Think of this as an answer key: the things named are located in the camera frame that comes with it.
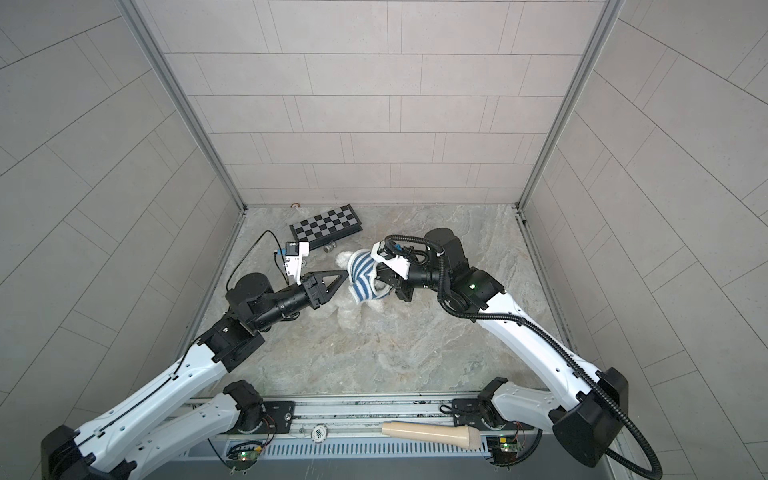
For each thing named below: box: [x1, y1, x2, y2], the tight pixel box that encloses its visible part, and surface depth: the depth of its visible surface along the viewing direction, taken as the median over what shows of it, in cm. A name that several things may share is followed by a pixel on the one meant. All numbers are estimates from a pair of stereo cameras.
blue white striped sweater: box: [347, 249, 391, 303], surface depth 62 cm
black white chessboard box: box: [289, 203, 363, 250], surface depth 108 cm
